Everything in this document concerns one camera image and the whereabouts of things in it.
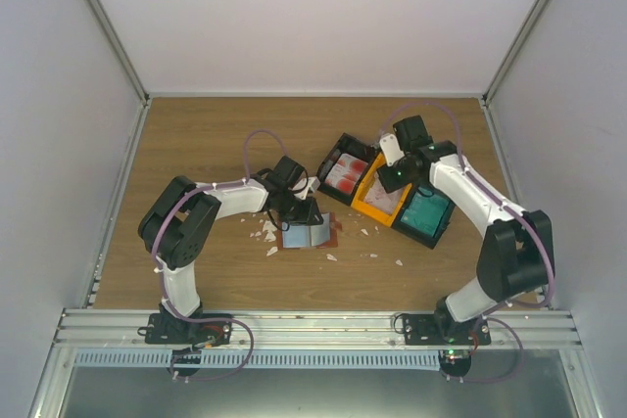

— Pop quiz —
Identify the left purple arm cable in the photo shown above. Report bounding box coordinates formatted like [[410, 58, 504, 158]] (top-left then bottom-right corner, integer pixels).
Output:
[[151, 129, 290, 311]]

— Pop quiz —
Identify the grey slotted cable duct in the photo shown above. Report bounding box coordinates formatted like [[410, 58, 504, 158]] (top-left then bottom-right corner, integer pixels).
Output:
[[74, 348, 440, 371]]

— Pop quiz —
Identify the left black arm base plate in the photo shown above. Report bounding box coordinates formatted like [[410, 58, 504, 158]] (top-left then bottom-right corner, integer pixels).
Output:
[[137, 307, 233, 379]]

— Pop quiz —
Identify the teal card stack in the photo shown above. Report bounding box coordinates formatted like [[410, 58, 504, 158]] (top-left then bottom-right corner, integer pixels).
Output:
[[401, 192, 449, 237]]

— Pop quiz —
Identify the brown leather card holder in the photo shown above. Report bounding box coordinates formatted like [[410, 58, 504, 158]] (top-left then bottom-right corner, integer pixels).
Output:
[[277, 212, 342, 250]]

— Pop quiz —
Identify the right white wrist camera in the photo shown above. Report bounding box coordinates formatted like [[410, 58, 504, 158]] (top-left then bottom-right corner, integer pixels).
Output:
[[378, 133, 405, 166]]

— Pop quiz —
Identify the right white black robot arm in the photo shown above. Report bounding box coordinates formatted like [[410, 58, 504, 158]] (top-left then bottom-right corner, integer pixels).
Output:
[[377, 116, 555, 345]]

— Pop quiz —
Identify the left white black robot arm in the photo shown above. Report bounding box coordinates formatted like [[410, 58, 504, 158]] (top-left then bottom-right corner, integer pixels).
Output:
[[138, 156, 324, 344]]

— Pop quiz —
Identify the red white card stack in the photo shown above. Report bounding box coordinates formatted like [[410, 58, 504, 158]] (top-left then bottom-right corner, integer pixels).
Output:
[[324, 153, 367, 195]]

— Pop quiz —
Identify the orange card bin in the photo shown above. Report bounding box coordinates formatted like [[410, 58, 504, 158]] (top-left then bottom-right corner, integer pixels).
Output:
[[351, 154, 410, 227]]

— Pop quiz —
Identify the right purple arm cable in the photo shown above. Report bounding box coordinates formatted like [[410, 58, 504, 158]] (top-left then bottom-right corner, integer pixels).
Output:
[[374, 100, 557, 311]]

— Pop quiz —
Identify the black three-slot card tray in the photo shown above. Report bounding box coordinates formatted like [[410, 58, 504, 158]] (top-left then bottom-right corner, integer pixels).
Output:
[[316, 133, 455, 249]]

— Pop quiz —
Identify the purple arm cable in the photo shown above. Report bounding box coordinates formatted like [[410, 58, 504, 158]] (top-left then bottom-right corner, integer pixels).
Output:
[[151, 129, 290, 311], [374, 100, 557, 311]]

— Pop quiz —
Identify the aluminium mounting rail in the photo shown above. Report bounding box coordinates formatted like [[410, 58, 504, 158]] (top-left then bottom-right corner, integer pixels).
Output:
[[53, 309, 582, 350]]

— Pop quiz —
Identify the white patterned card stack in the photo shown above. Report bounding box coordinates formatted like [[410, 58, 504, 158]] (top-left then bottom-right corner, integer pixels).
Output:
[[363, 179, 404, 215]]

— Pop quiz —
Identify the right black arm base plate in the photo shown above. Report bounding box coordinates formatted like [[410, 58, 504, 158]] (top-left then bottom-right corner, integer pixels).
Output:
[[391, 313, 492, 380]]

